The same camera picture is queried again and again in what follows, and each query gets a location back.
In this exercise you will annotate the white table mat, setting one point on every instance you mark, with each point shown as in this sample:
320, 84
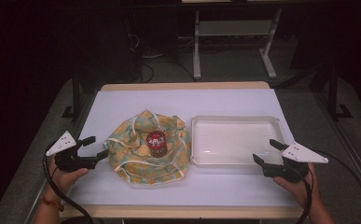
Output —
175, 102

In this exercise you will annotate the person's left hand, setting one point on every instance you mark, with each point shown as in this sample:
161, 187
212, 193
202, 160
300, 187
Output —
61, 180

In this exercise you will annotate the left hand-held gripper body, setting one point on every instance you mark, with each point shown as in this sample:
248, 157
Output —
65, 143

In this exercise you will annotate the floral yellow green cloth bag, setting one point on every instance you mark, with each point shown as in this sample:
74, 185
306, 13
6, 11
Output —
131, 155

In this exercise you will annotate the black metal stand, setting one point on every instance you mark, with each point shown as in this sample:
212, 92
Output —
333, 93
75, 99

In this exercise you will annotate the white plastic tray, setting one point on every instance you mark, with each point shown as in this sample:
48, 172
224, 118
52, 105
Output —
231, 141

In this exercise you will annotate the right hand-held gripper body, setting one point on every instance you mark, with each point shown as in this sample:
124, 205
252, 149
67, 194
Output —
302, 154

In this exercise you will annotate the person's right hand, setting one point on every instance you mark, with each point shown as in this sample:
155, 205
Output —
305, 189

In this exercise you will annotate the red can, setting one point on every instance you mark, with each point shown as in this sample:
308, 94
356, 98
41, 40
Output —
156, 143

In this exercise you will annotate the white metal desk frame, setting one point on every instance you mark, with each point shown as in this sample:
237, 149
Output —
231, 28

